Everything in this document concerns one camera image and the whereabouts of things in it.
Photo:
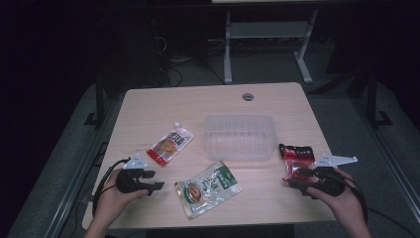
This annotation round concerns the grey table grommet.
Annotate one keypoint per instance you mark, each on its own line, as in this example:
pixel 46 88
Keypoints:
pixel 248 96

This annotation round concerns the clear plastic container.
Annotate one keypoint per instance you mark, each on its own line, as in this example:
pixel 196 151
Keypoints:
pixel 240 137

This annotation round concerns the black metal stand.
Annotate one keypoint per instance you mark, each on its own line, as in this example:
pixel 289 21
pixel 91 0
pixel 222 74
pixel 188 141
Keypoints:
pixel 99 99
pixel 372 99

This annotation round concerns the metal floor rail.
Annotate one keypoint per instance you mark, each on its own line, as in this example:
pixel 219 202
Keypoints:
pixel 76 185
pixel 389 155

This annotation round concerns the green and white snack packet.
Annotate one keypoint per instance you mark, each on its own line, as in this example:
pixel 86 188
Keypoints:
pixel 206 190

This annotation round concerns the person's right hand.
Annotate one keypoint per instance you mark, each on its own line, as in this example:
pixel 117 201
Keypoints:
pixel 343 203

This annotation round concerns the person's left hand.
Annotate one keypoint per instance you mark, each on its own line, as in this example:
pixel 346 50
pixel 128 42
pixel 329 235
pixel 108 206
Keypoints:
pixel 112 201

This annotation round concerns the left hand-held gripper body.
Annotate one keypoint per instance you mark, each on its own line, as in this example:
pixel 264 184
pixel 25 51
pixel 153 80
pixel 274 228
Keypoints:
pixel 129 181

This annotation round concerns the spout pouch with white cap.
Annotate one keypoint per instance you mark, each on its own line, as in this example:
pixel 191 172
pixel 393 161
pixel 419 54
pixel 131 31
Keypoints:
pixel 170 145

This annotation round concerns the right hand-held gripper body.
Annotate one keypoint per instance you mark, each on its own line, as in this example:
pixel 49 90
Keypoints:
pixel 328 183

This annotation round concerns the white metal desk frame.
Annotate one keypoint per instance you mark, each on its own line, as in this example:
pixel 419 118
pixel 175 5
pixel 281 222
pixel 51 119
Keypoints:
pixel 264 29

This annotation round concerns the red and black snack packet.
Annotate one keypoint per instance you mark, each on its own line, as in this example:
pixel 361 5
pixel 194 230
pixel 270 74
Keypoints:
pixel 295 157

